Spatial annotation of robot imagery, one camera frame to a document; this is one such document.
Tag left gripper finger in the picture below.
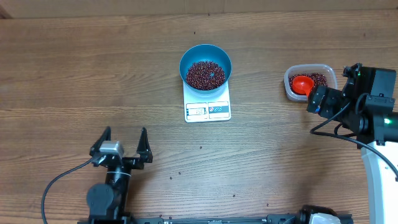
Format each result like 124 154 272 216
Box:
136 128 153 163
90 126 111 156

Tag orange measuring scoop blue handle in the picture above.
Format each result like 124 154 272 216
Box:
292 75 314 96

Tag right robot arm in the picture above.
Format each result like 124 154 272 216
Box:
307 63 397 223

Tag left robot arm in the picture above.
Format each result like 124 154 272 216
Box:
86 127 153 224

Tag white digital kitchen scale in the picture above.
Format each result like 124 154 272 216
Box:
183 83 231 123

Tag red beans in bowl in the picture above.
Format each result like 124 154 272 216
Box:
185 60 226 91

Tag blue plastic bowl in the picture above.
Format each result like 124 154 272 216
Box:
179 44 233 93

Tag red adzuki beans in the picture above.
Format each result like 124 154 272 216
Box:
289 73 328 95

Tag clear plastic container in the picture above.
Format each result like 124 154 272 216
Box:
284 64 338 102

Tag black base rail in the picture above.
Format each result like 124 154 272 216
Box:
131 214 301 224

